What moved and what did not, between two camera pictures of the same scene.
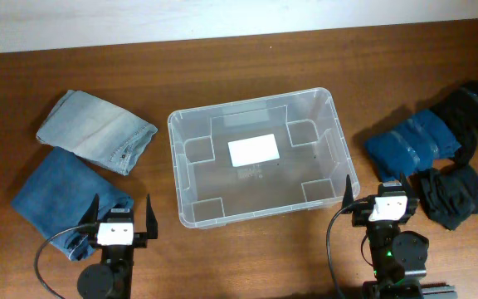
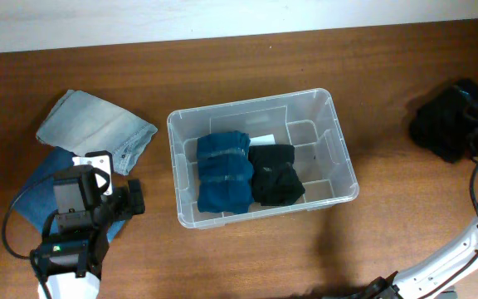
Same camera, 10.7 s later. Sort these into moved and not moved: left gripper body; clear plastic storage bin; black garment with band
Moved: black garment with band; left gripper body
Not moved: clear plastic storage bin
